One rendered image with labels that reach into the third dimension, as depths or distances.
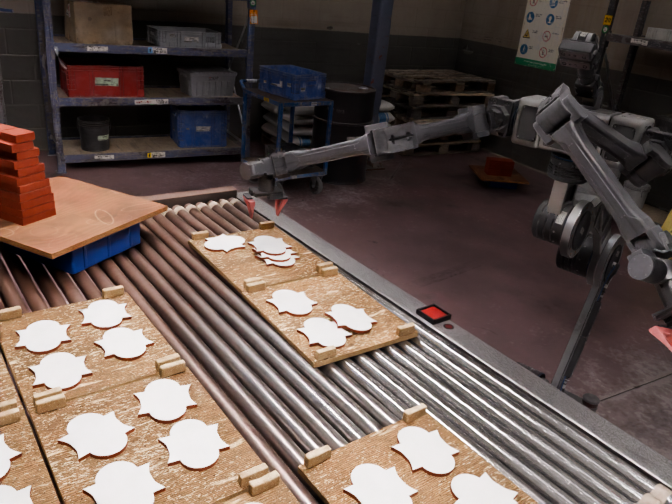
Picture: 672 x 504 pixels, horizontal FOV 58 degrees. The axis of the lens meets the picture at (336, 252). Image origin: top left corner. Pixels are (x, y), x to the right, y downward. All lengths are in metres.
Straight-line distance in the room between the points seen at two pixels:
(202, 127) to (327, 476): 5.29
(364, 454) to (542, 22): 6.63
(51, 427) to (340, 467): 0.59
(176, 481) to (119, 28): 5.11
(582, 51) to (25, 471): 1.67
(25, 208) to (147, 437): 0.97
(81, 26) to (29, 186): 3.93
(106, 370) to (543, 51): 6.58
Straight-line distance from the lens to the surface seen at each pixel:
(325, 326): 1.70
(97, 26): 5.96
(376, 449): 1.35
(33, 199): 2.10
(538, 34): 7.60
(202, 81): 6.20
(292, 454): 1.34
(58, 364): 1.58
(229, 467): 1.28
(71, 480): 1.30
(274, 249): 2.08
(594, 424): 1.64
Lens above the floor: 1.83
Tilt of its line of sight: 24 degrees down
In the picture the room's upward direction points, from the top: 6 degrees clockwise
